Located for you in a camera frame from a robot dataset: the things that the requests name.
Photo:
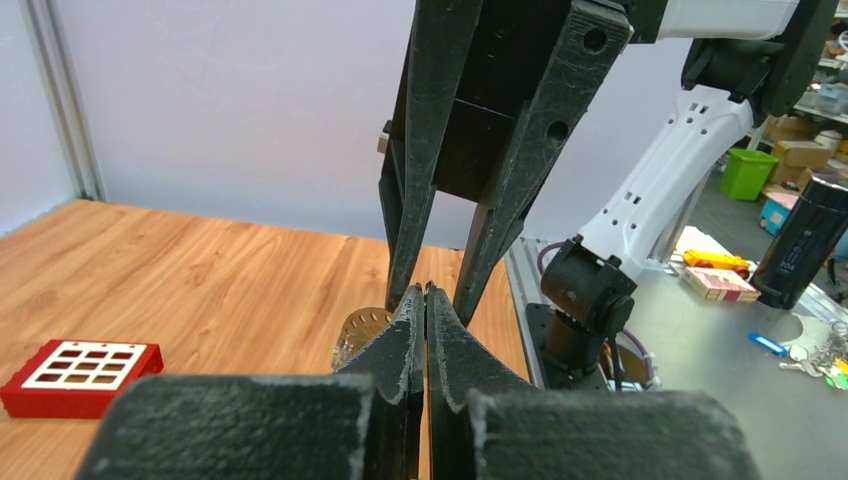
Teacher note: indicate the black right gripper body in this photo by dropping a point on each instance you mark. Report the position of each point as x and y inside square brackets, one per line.
[503, 60]

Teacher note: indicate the red toy window block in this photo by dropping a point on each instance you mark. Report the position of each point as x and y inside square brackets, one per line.
[77, 379]

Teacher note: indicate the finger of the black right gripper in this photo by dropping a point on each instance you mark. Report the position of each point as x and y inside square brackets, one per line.
[589, 40]
[438, 44]

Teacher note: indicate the bunch of spare keys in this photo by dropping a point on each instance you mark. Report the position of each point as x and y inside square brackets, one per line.
[820, 351]

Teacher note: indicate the green plastic bin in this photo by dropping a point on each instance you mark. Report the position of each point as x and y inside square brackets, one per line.
[745, 174]

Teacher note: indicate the cardboard boxes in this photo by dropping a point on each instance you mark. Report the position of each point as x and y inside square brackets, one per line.
[800, 144]

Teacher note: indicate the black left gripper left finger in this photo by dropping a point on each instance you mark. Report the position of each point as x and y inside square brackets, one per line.
[360, 422]

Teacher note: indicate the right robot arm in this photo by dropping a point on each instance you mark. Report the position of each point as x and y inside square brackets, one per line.
[749, 60]

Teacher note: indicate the blue key tag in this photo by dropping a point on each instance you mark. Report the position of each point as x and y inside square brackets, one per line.
[769, 344]

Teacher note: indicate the small patterned box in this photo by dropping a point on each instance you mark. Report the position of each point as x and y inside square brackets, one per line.
[720, 285]

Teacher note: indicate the yellow toy car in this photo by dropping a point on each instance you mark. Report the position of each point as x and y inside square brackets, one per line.
[711, 260]

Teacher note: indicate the black cylinder bottle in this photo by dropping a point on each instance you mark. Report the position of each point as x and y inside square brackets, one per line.
[807, 237]

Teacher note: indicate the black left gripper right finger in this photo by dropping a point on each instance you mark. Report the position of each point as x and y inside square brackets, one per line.
[486, 422]

